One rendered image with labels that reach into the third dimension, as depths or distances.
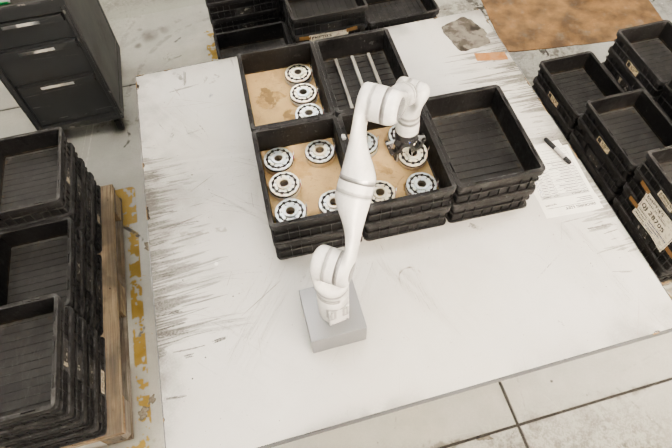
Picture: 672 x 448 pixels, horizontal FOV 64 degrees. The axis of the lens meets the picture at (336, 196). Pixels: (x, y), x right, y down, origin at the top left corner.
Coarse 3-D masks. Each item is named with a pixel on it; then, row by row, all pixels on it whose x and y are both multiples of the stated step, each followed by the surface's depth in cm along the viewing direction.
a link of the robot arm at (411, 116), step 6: (420, 84) 155; (426, 84) 155; (420, 90) 154; (426, 90) 155; (420, 96) 155; (426, 96) 155; (414, 102) 156; (420, 102) 156; (408, 108) 162; (414, 108) 160; (420, 108) 159; (408, 114) 162; (414, 114) 161; (402, 120) 165; (408, 120) 164; (414, 120) 164
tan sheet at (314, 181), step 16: (304, 144) 194; (304, 160) 190; (336, 160) 189; (272, 176) 186; (304, 176) 186; (320, 176) 186; (336, 176) 185; (304, 192) 182; (320, 192) 182; (272, 208) 179
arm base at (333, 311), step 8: (320, 296) 146; (344, 296) 146; (320, 304) 151; (328, 304) 148; (336, 304) 148; (344, 304) 151; (320, 312) 157; (328, 312) 151; (336, 312) 152; (344, 312) 155; (328, 320) 157; (336, 320) 157
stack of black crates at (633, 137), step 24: (624, 96) 252; (648, 96) 250; (600, 120) 242; (624, 120) 256; (648, 120) 253; (576, 144) 264; (600, 144) 247; (624, 144) 248; (648, 144) 247; (600, 168) 251; (624, 168) 234
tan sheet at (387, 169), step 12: (372, 132) 196; (384, 132) 196; (384, 144) 193; (384, 156) 190; (384, 168) 187; (396, 168) 187; (420, 168) 186; (384, 180) 184; (396, 180) 184; (396, 192) 181
